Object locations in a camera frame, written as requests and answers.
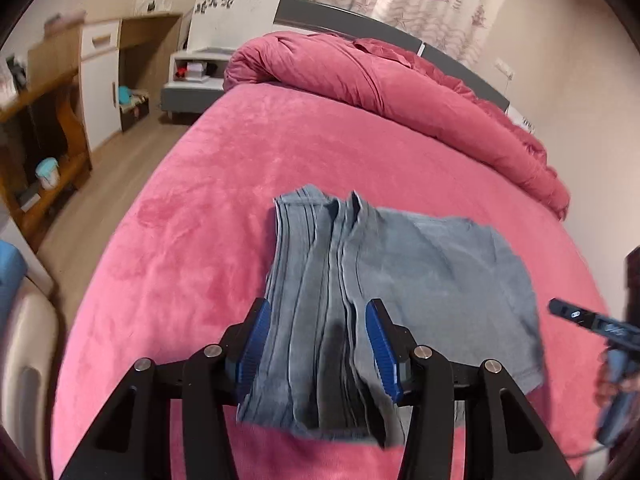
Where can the wooden cabinet with white doors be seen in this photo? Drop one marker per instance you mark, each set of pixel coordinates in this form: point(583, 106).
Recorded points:
point(100, 90)

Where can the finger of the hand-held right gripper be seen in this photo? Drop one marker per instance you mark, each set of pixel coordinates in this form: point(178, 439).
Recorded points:
point(575, 314)

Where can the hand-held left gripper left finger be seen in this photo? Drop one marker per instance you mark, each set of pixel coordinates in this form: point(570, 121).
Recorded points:
point(255, 342)

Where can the blue cushion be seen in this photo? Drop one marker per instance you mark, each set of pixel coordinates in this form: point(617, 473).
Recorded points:
point(10, 280)

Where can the wooden shelf desk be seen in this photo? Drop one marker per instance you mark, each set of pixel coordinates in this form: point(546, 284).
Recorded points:
point(50, 55)

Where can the pink rolled duvet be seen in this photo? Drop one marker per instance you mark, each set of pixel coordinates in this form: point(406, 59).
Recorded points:
point(375, 75)

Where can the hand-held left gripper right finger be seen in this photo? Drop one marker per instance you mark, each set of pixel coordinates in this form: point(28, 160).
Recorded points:
point(382, 355)

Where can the light blue jar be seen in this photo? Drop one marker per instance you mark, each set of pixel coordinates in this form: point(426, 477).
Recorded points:
point(48, 172)

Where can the grey and white headboard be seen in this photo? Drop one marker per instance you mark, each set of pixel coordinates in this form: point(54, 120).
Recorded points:
point(310, 12)

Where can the white wall socket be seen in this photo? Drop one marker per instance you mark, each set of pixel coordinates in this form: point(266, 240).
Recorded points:
point(504, 67)

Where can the white and grey nightstand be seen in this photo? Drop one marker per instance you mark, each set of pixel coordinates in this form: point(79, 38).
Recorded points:
point(190, 95)

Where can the dark storage box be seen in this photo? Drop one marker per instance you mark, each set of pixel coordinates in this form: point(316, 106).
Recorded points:
point(132, 112)

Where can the blue denim pants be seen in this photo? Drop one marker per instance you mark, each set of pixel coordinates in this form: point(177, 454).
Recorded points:
point(425, 270)

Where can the pink bed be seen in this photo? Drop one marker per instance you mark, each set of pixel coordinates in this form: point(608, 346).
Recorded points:
point(200, 220)

